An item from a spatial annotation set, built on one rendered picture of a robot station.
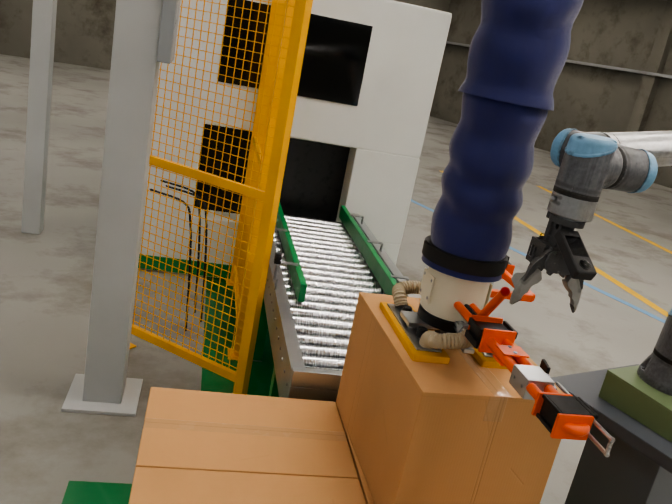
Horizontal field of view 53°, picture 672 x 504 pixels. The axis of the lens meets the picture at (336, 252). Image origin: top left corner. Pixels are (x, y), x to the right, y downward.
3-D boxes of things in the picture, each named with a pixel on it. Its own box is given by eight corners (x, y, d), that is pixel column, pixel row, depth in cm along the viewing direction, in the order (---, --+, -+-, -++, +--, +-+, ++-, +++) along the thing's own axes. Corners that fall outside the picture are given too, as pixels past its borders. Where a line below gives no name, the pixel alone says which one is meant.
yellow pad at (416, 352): (378, 306, 199) (382, 291, 197) (410, 310, 201) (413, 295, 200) (411, 361, 167) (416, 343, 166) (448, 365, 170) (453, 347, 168)
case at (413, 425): (335, 403, 219) (359, 291, 208) (446, 409, 230) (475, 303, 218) (386, 534, 164) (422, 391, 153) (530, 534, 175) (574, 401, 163)
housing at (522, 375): (506, 382, 143) (512, 363, 141) (535, 384, 144) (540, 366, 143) (521, 399, 136) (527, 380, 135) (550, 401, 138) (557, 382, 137)
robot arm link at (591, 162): (631, 143, 130) (596, 136, 125) (610, 204, 134) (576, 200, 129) (595, 133, 138) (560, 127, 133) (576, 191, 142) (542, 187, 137)
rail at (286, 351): (251, 226, 446) (256, 199, 440) (259, 227, 447) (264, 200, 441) (281, 419, 230) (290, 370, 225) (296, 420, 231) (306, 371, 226)
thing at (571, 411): (530, 413, 131) (537, 391, 129) (564, 415, 132) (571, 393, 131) (551, 438, 123) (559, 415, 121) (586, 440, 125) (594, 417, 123)
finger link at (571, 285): (573, 297, 147) (562, 262, 144) (588, 308, 142) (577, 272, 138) (561, 303, 147) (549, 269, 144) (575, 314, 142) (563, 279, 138)
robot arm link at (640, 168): (626, 142, 146) (586, 135, 140) (670, 156, 136) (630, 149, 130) (611, 183, 149) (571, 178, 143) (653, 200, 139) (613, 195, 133)
